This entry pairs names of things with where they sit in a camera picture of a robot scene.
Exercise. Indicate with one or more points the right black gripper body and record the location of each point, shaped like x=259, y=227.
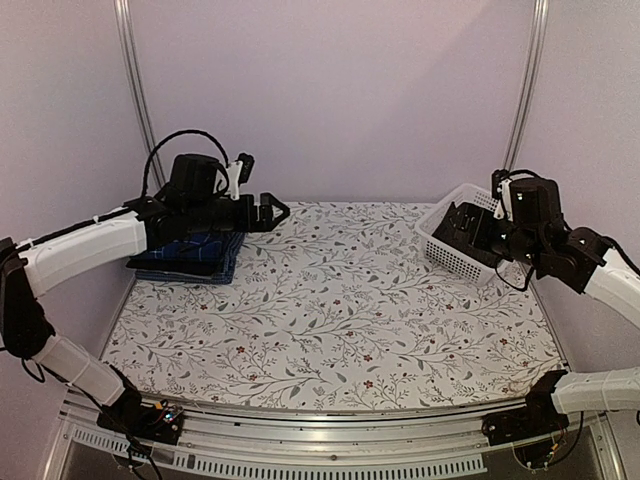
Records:
x=491, y=242

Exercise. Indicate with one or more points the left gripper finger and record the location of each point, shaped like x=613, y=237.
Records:
x=269, y=205
x=267, y=223

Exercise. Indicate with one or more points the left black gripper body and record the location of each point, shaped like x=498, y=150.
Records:
x=228, y=223

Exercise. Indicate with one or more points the blue plaid long sleeve shirt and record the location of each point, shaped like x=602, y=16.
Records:
x=202, y=247

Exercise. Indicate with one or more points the black shirt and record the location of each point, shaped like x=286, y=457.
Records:
x=189, y=264
x=452, y=229

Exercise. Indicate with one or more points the blue checked shirt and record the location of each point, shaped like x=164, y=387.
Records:
x=224, y=278

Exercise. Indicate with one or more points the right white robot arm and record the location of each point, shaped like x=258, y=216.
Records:
x=528, y=226

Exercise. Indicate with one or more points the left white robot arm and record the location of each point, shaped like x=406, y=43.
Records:
x=201, y=196

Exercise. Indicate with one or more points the black shirt in basket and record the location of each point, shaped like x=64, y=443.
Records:
x=452, y=229

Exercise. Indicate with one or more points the white plastic basket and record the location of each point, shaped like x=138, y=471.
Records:
x=477, y=272

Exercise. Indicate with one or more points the floral tablecloth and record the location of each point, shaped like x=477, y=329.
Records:
x=336, y=310

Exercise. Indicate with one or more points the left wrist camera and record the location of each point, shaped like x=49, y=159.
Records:
x=239, y=172

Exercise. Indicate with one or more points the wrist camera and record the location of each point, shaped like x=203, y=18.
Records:
x=500, y=188
x=239, y=172

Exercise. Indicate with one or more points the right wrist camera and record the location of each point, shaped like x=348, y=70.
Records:
x=500, y=188

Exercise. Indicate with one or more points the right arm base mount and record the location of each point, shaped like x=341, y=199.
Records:
x=537, y=417

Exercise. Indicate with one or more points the right aluminium post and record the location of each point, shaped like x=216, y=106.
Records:
x=533, y=61

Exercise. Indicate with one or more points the aluminium post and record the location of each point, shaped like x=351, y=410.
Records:
x=124, y=23
x=533, y=61

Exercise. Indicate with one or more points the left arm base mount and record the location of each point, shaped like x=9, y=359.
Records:
x=161, y=422

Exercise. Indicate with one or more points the aluminium front rail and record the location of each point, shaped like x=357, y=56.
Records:
x=225, y=442

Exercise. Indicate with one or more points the left aluminium post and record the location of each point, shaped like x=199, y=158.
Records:
x=124, y=23

